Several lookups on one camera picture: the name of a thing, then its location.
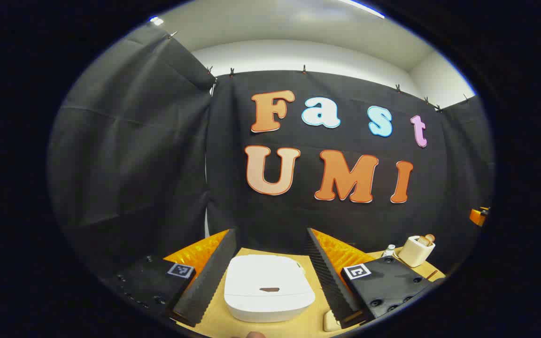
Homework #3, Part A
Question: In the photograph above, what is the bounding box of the black backdrop cloth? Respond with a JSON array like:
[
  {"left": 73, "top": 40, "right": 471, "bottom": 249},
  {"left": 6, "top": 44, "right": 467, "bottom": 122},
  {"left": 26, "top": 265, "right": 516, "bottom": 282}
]
[{"left": 47, "top": 23, "right": 495, "bottom": 282}]

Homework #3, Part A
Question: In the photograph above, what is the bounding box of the cream chopstick holder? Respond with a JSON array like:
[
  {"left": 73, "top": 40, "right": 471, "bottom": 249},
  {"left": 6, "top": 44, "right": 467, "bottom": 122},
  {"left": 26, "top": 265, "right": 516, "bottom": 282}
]
[{"left": 398, "top": 236, "right": 436, "bottom": 268}]

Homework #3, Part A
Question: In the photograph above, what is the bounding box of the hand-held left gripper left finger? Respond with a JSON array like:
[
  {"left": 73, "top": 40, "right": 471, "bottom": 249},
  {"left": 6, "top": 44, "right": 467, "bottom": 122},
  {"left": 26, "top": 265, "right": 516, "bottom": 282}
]
[{"left": 101, "top": 229, "right": 238, "bottom": 328}]

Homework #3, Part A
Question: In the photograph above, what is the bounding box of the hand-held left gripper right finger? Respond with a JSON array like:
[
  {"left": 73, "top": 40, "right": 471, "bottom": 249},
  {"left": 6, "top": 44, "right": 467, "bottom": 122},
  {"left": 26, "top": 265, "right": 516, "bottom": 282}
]
[{"left": 306, "top": 228, "right": 446, "bottom": 329}]

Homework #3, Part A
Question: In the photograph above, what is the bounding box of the white rice cooker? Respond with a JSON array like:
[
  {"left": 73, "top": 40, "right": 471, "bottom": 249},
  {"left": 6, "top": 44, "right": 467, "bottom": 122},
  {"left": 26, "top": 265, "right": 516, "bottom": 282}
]
[{"left": 224, "top": 254, "right": 317, "bottom": 323}]

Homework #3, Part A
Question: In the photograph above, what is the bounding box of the cream compartment tray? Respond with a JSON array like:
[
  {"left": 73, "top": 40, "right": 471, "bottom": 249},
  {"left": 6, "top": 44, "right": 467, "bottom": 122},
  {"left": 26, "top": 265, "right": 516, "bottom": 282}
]
[{"left": 323, "top": 309, "right": 344, "bottom": 332}]

